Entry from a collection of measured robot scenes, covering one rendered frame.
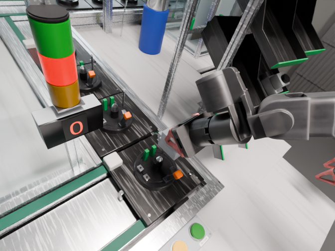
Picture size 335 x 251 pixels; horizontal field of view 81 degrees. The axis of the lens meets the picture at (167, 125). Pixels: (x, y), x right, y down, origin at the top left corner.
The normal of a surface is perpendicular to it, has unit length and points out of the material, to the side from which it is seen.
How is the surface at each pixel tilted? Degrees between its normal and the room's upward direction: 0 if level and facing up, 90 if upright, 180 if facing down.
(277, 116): 69
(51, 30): 90
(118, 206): 0
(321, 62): 90
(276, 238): 0
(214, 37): 90
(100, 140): 0
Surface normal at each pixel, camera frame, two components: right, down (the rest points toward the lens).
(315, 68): -0.76, 0.35
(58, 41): 0.56, 0.69
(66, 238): 0.22, -0.65
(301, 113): -0.44, 0.26
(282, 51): 0.41, -0.29
